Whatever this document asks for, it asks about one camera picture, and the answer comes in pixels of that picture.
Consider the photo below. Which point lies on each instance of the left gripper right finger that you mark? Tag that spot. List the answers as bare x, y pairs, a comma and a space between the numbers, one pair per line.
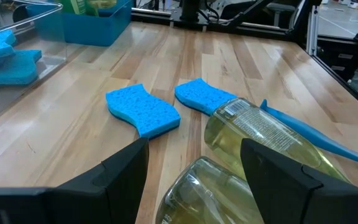
275, 186

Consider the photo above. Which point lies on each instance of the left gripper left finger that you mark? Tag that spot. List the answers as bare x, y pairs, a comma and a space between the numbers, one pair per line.
120, 186

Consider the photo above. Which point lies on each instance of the clear plastic bin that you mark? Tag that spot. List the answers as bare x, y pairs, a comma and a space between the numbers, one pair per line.
51, 37

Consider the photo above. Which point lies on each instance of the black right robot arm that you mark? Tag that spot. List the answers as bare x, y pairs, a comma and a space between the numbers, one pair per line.
194, 9

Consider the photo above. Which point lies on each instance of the blue white dish brush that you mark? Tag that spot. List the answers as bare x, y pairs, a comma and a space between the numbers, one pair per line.
306, 133

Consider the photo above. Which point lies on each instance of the black equipment cart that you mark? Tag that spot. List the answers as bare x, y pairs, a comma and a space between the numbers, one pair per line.
353, 62

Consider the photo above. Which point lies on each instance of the blue plastic bin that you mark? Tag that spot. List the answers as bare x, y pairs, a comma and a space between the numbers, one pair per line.
98, 28

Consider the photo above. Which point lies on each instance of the silver aluminium frame post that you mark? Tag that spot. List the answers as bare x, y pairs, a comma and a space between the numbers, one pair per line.
312, 28

